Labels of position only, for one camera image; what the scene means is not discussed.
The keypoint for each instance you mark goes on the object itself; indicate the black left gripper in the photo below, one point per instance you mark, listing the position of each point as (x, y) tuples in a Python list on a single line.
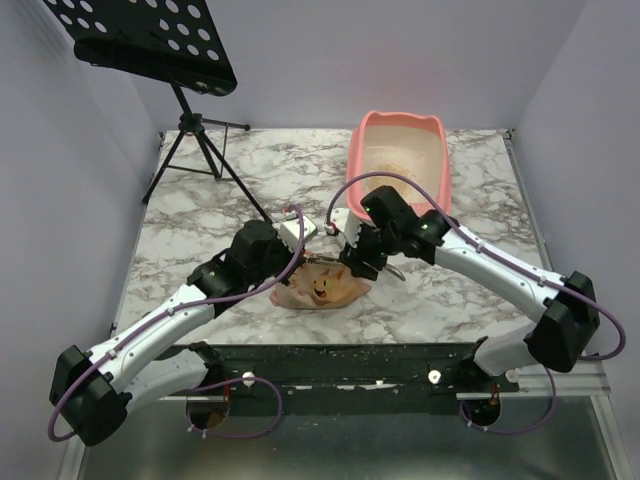
[(298, 262)]

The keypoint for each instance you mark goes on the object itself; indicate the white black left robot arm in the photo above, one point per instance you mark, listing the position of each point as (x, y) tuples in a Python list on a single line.
[(93, 391)]

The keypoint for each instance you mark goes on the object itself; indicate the black perforated music stand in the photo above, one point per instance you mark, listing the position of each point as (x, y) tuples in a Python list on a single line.
[(173, 42)]

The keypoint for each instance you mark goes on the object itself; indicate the silver metal scoop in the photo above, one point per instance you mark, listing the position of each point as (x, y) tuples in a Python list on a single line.
[(395, 272)]

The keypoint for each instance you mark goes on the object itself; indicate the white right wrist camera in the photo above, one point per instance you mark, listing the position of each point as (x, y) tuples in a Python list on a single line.
[(344, 225)]

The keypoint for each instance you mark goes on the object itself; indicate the pink plastic litter box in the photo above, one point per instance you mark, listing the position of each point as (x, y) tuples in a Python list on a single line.
[(417, 141)]

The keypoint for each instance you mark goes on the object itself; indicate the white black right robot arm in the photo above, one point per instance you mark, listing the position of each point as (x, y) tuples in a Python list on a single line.
[(561, 308)]

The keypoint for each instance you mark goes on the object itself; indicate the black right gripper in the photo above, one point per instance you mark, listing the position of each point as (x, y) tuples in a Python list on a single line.
[(353, 257)]

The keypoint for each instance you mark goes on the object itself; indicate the beige cat litter bag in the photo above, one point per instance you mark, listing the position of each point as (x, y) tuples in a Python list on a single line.
[(320, 282)]

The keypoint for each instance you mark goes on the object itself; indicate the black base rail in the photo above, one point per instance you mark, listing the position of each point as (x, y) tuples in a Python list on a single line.
[(351, 379)]

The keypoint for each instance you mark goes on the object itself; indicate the tan cat litter pile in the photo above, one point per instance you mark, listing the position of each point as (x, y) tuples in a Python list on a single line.
[(406, 191)]

